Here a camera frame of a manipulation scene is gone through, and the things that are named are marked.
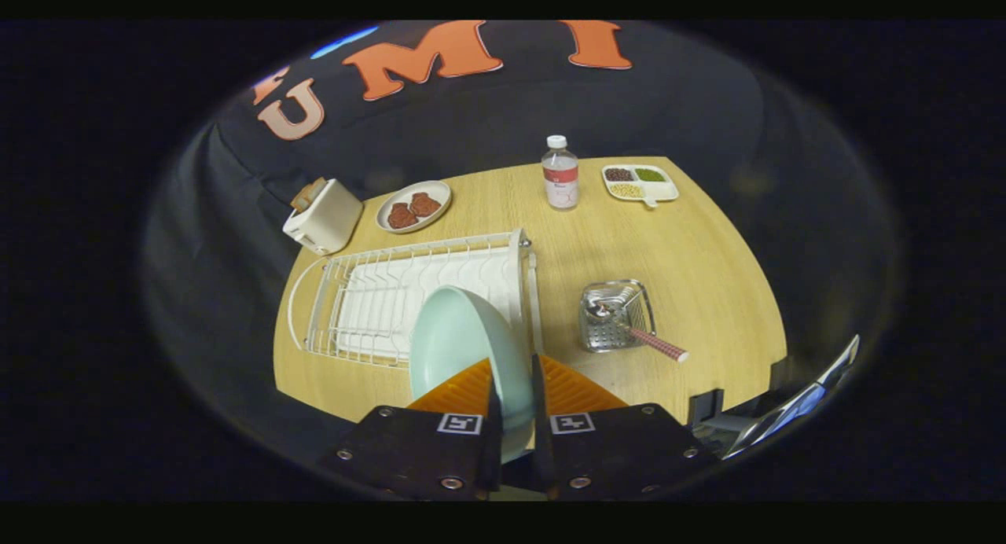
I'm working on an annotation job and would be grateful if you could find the spoon with red checkered handle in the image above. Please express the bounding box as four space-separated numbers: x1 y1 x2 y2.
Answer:
586 300 690 364

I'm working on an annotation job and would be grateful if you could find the white toaster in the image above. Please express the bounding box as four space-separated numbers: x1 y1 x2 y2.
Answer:
282 178 364 256

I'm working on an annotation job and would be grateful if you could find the toast slice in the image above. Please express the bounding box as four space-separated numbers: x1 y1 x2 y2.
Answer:
290 178 327 212

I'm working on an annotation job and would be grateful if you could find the white divided dish with beans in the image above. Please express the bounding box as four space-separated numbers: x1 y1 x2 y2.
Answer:
601 164 680 208

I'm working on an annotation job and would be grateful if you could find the white drain tray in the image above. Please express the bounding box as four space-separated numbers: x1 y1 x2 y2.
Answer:
336 249 516 364

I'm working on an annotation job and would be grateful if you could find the white wire dish rack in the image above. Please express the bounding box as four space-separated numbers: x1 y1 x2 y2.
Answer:
287 228 545 369

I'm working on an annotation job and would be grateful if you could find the beige plate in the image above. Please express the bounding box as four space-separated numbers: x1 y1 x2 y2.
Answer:
376 180 453 234

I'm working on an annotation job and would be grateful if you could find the clear bottle with red label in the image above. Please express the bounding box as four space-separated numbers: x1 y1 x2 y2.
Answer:
541 135 580 211

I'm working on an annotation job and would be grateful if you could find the light green plate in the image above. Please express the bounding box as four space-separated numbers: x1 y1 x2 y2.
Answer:
409 285 537 465

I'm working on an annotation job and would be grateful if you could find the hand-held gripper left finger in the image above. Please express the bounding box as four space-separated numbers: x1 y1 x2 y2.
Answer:
314 358 504 502

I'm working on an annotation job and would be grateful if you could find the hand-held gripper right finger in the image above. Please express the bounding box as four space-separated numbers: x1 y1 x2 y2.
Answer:
531 354 728 502

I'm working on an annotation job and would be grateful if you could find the metal mesh basket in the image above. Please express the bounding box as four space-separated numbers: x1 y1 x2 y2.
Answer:
579 279 657 353

